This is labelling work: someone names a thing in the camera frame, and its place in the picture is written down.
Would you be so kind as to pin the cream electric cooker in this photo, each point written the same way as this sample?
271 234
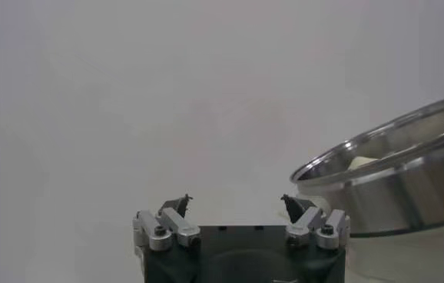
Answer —
398 261

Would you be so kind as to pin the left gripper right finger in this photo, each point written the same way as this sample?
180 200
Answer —
306 223

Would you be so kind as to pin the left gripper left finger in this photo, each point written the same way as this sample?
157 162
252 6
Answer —
176 225

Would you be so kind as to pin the steel steamer basket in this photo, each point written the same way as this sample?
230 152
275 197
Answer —
398 200

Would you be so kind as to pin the white steamed baozi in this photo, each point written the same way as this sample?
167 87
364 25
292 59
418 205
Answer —
362 161

